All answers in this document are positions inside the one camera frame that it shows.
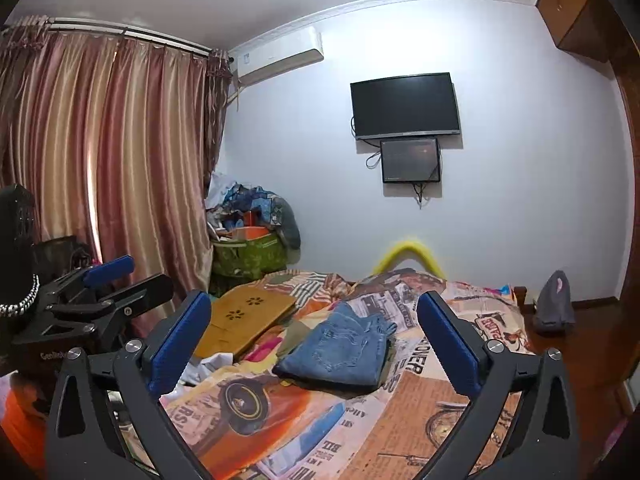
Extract blue denim pants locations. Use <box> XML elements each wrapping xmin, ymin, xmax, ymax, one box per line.
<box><xmin>272</xmin><ymin>301</ymin><xmax>398</xmax><ymax>395</ymax></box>

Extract wooden door frame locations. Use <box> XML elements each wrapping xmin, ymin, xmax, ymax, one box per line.
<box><xmin>587</xmin><ymin>0</ymin><xmax>640</xmax><ymax>411</ymax></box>

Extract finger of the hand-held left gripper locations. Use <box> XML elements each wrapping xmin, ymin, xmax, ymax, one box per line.
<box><xmin>45</xmin><ymin>274</ymin><xmax>175</xmax><ymax>353</ymax></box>
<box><xmin>39</xmin><ymin>255</ymin><xmax>136</xmax><ymax>312</ymax></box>

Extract white air conditioner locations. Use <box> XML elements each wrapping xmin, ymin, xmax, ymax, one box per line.
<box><xmin>227</xmin><ymin>27</ymin><xmax>325</xmax><ymax>86</ymax></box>

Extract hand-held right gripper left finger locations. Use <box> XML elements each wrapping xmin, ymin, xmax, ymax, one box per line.
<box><xmin>45</xmin><ymin>290</ymin><xmax>213</xmax><ymax>480</ymax></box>

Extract green storage box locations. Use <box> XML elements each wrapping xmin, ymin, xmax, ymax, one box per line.
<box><xmin>210</xmin><ymin>227</ymin><xmax>288</xmax><ymax>281</ymax></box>

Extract wooden wall cabinet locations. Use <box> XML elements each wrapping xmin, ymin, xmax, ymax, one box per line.
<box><xmin>535</xmin><ymin>0</ymin><xmax>623</xmax><ymax>63</ymax></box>

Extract small black monitor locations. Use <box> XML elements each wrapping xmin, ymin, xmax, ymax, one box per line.
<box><xmin>380</xmin><ymin>137</ymin><xmax>442</xmax><ymax>184</ymax></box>

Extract dark brown bag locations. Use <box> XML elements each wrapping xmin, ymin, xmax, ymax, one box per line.
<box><xmin>31</xmin><ymin>236</ymin><xmax>96</xmax><ymax>281</ymax></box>

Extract wooden lap desk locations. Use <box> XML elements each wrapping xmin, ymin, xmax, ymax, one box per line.
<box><xmin>192</xmin><ymin>282</ymin><xmax>298</xmax><ymax>358</ymax></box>

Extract white cloth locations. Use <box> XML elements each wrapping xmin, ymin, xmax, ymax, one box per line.
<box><xmin>160</xmin><ymin>352</ymin><xmax>236</xmax><ymax>401</ymax></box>

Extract black wall television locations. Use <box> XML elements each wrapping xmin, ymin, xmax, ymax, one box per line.
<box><xmin>350</xmin><ymin>72</ymin><xmax>462</xmax><ymax>141</ymax></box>

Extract green bag with clothes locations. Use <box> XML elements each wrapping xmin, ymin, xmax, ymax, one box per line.
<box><xmin>205</xmin><ymin>172</ymin><xmax>302</xmax><ymax>261</ymax></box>

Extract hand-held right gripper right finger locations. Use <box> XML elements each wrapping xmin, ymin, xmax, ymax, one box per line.
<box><xmin>416</xmin><ymin>290</ymin><xmax>581</xmax><ymax>480</ymax></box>

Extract grey bag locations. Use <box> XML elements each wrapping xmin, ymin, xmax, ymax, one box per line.
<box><xmin>532</xmin><ymin>270</ymin><xmax>577</xmax><ymax>337</ymax></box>

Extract white curtain rod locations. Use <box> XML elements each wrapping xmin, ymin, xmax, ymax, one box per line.
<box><xmin>45</xmin><ymin>17</ymin><xmax>213</xmax><ymax>54</ymax></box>

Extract yellow pillow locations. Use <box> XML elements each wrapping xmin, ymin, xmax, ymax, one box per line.
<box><xmin>372</xmin><ymin>237</ymin><xmax>448</xmax><ymax>281</ymax></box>

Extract pink striped curtain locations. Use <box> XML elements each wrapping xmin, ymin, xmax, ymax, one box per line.
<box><xmin>0</xmin><ymin>15</ymin><xmax>236</xmax><ymax>341</ymax></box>

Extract printed blanket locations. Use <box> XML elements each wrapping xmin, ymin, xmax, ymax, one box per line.
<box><xmin>100</xmin><ymin>267</ymin><xmax>546</xmax><ymax>480</ymax></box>

